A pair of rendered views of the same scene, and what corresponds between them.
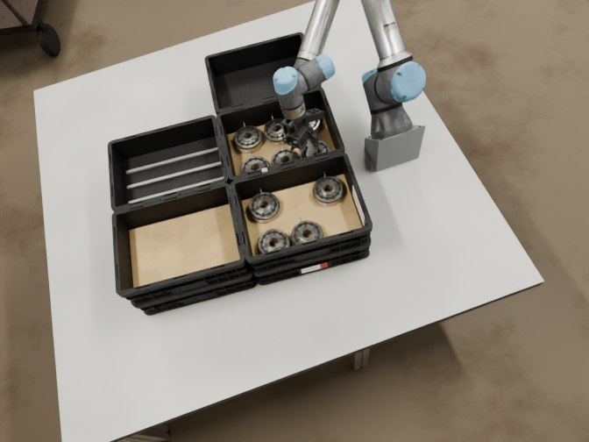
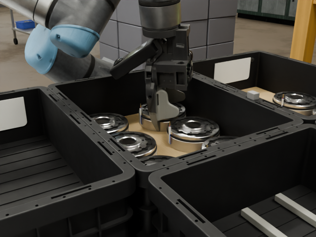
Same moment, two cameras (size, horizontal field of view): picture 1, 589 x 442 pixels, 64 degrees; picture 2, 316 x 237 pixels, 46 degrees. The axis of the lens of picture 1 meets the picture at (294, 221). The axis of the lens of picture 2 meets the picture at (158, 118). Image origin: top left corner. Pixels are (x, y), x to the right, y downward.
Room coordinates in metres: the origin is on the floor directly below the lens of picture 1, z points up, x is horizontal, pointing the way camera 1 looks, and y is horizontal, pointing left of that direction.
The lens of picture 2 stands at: (1.35, 0.53, 1.16)
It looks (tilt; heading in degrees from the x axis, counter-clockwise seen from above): 23 degrees down; 241
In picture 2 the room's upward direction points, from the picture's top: straight up
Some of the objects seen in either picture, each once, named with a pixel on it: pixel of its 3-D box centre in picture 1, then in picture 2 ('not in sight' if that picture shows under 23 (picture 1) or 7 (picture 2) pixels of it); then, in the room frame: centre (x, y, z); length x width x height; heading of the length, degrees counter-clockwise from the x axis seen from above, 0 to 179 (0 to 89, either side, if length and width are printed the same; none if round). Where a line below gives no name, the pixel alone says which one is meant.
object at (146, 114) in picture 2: (315, 152); (162, 109); (0.97, -0.13, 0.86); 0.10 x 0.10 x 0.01
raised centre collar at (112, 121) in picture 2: not in sight; (102, 121); (1.11, -0.12, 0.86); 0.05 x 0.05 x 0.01
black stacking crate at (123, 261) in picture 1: (181, 244); not in sight; (0.72, 0.38, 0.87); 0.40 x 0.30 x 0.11; 92
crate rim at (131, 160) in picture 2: (278, 133); (160, 106); (1.04, -0.01, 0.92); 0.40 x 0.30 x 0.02; 92
